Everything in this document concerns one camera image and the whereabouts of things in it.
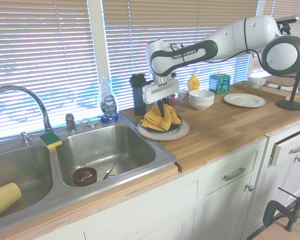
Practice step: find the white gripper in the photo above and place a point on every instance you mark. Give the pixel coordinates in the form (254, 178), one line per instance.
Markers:
(160, 91)

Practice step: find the yellow cloth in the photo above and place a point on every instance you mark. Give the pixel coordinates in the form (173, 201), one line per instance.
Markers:
(155, 120)

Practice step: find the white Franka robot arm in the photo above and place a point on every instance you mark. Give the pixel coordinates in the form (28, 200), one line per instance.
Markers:
(227, 40)

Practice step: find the dark blue plate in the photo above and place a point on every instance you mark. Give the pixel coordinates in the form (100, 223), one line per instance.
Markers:
(173, 128)

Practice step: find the white dinner plate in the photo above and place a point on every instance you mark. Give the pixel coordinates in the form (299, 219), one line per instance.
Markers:
(182, 131)
(245, 100)

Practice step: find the clear plastic cup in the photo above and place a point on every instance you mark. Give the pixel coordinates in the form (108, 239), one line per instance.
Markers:
(180, 100)

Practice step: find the small white cup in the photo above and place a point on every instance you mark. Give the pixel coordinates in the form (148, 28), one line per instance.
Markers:
(183, 93)

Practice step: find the black shaker bottle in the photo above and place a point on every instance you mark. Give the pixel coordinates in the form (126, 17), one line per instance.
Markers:
(138, 107)

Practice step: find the yellow mustard bottle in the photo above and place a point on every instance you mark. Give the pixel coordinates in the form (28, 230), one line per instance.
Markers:
(193, 83)

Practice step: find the white ceramic bowl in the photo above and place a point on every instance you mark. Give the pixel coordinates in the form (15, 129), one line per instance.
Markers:
(201, 96)
(201, 107)

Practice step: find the clear Dawn dish soap bottle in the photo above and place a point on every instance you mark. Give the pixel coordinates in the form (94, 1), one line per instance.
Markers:
(109, 105)

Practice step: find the green cardboard box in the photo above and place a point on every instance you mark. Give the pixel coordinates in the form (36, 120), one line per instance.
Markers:
(218, 83)

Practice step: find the stainless steel double sink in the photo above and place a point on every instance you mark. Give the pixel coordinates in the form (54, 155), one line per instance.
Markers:
(102, 140)

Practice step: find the white window blind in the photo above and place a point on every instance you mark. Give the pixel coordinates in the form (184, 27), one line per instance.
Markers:
(177, 25)
(40, 62)
(285, 7)

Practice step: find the metal whisk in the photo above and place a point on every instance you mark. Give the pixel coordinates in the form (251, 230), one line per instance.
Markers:
(109, 171)

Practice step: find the white patterned bowl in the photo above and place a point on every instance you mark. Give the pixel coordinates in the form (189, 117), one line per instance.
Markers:
(256, 82)

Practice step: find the wooden tray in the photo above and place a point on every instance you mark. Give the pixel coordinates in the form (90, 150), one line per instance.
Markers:
(270, 93)

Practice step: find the white kitchen base cabinet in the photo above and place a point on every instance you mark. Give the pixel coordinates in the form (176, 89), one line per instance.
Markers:
(152, 212)

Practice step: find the white rolled napkin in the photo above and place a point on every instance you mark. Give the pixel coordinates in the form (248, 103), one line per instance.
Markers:
(273, 86)

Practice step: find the brown bowl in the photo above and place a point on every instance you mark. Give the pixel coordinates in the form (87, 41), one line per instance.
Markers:
(77, 178)

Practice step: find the yellow green sponge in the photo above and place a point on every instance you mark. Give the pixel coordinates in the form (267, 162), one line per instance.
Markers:
(50, 140)

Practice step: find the chrome gooseneck faucet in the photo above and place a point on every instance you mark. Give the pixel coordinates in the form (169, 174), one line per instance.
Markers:
(43, 110)

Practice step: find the chrome soap dispenser knob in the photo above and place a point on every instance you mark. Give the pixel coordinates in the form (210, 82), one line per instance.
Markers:
(25, 138)

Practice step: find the dark C-clamp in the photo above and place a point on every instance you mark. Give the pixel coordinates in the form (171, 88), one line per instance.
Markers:
(268, 212)

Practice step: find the wooden table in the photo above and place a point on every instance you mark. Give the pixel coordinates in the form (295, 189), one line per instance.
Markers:
(277, 233)

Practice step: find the yellow plastic cup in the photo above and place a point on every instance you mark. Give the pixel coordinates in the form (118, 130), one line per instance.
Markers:
(5, 200)

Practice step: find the black camera stand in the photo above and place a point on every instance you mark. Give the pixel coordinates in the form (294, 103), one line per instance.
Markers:
(290, 105)

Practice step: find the grey bar camera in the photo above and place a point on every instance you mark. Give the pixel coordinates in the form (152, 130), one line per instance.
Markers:
(290, 18)

